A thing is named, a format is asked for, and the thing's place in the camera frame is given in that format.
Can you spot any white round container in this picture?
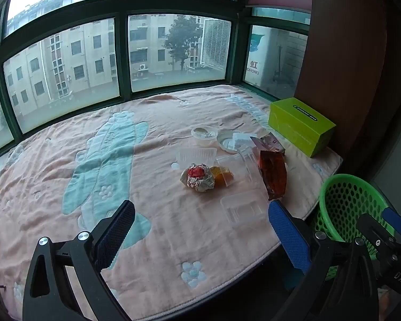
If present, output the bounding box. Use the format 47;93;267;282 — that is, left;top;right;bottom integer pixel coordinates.
191;126;218;148

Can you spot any tree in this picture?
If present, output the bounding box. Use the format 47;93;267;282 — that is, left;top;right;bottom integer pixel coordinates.
164;16;204;72

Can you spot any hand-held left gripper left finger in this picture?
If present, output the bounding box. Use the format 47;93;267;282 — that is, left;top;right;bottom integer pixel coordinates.
22;200;136;321

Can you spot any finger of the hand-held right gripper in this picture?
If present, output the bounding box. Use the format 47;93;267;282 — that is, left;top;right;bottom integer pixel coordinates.
382;207;401;241
356;214;394;241

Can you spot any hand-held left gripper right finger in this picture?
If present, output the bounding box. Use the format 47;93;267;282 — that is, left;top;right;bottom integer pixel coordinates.
268;200;380;321

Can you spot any clear plastic container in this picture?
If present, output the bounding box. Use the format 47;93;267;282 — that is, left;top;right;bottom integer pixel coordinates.
233;133;256;150

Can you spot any beige apartment building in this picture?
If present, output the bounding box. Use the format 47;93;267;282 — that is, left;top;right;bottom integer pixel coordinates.
0;0;201;137

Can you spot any green window frame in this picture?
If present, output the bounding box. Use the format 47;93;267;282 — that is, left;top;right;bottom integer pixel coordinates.
0;0;313;168

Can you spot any long clear plastic tray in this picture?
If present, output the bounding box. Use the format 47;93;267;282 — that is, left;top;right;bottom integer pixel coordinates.
217;148;264;191

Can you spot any shiny pink packet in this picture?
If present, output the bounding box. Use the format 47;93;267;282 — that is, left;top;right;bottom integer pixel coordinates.
250;132;286;156

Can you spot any green cardboard box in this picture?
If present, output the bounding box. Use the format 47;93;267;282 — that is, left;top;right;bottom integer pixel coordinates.
268;98;337;158

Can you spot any red snack bag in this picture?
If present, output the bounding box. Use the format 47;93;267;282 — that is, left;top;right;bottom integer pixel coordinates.
259;150;288;201

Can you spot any brown wooden cabinet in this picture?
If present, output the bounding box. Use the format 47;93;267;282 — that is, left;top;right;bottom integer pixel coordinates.
293;0;388;161

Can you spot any red white wrapper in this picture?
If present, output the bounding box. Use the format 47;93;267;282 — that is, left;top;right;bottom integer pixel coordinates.
180;163;216;193

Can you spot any orange jelly cup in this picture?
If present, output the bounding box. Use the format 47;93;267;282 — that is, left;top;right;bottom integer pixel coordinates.
210;166;236;187

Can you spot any pink printed blanket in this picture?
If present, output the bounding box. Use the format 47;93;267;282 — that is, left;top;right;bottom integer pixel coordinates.
0;85;343;321

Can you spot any round white plastic cup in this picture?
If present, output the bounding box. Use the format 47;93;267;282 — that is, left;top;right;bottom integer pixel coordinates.
217;130;241;154

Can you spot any green perforated plastic basket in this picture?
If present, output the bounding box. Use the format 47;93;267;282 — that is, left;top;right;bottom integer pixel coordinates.
319;174;396;281

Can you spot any white louvred panel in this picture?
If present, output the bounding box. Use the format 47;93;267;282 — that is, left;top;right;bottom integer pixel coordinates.
200;18;232;72

